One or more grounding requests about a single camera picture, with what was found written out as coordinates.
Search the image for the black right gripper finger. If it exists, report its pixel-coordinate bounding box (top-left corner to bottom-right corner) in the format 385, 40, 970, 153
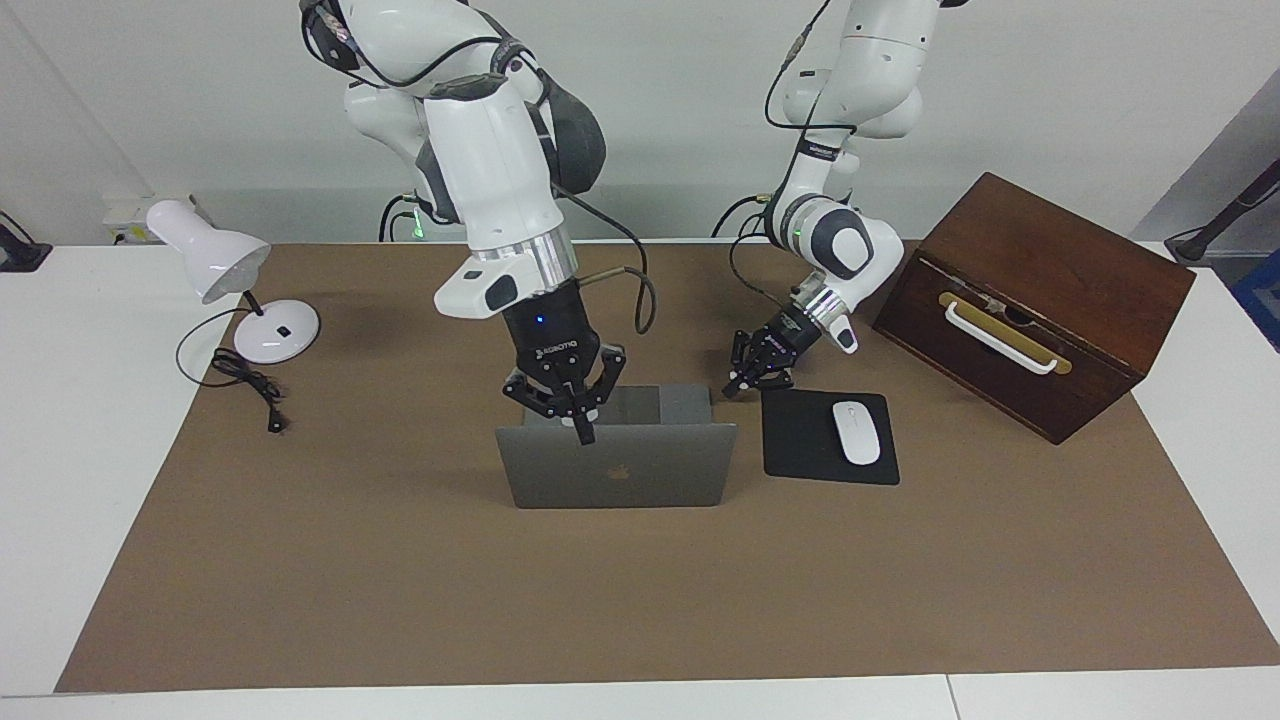
502, 371, 583, 432
573, 347, 628, 447

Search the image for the grey laptop with apple logo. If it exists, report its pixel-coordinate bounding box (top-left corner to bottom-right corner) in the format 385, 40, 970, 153
495, 385, 739, 509

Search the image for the black mouse pad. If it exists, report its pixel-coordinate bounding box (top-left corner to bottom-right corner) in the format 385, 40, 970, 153
761, 387, 901, 487

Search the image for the white computer mouse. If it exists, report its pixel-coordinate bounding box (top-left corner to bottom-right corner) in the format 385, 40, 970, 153
832, 400, 882, 467

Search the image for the brown table mat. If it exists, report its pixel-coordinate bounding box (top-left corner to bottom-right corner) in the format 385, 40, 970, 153
55, 240, 1280, 693

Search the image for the white desk lamp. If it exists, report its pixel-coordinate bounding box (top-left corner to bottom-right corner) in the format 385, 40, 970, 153
146, 198, 322, 365

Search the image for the dark brown wooden box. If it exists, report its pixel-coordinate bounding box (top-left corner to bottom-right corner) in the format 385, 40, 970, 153
872, 172, 1197, 446

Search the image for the black stand leg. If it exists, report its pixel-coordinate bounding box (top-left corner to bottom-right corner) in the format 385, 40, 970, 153
1165, 158, 1280, 265

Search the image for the blue bin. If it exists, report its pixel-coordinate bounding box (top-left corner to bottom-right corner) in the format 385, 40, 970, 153
1232, 250, 1280, 353

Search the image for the black clamp foot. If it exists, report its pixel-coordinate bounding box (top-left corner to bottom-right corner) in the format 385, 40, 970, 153
0, 212, 53, 273

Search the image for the black left arm base cable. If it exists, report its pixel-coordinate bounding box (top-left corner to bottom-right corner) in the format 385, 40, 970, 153
711, 193, 773, 239

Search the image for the black arm base cable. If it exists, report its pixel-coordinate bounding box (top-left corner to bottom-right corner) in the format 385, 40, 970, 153
378, 193, 423, 243
711, 193, 773, 239

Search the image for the black right arm base cable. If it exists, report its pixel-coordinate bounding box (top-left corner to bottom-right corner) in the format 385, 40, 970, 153
378, 193, 423, 243

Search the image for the white box handle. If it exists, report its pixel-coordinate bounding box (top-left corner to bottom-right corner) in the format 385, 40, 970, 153
945, 300, 1059, 376

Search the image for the brass handle plate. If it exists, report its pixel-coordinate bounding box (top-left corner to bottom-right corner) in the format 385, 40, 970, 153
938, 290, 1073, 376

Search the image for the black lamp power cable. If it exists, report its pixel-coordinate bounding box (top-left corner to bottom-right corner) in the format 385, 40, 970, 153
176, 305, 287, 434

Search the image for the pale wall socket strip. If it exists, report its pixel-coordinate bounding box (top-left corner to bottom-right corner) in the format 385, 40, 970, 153
103, 193, 216, 246

